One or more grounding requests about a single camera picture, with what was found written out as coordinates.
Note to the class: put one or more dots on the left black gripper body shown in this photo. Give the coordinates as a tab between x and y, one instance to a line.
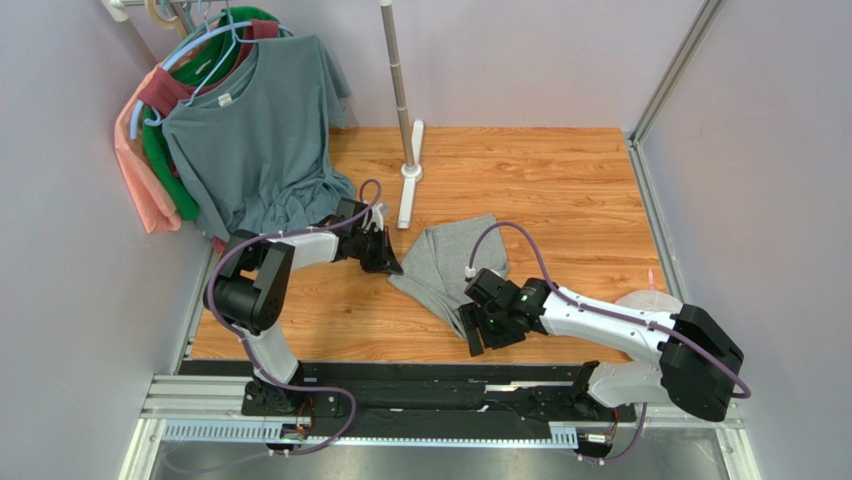
370	248

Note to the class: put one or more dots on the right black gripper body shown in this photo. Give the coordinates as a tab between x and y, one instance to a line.
482	320

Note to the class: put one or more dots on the grey cloth napkin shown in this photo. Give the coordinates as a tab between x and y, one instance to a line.
434	266

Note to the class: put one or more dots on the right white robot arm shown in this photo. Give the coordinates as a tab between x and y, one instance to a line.
683	357

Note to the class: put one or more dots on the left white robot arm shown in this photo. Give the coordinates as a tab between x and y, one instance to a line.
247	290

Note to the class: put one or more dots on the white clothes rack stand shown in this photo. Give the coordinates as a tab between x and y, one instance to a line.
412	132

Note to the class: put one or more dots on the grey-blue t-shirt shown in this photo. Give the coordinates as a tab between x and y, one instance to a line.
253	153

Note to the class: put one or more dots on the white mesh laundry basket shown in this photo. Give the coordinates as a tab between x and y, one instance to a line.
650	299

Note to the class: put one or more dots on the pink t-shirt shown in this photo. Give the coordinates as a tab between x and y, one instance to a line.
155	208

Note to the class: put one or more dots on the green t-shirt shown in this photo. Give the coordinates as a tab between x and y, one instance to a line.
156	150

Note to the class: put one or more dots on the light blue hanger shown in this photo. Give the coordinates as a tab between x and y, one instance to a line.
190	46

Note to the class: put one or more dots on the maroon t-shirt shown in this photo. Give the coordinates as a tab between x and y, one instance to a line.
218	57

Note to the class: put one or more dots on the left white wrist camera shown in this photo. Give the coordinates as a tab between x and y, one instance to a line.
374	219

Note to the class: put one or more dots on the aluminium frame post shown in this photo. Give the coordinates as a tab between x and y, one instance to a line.
688	47

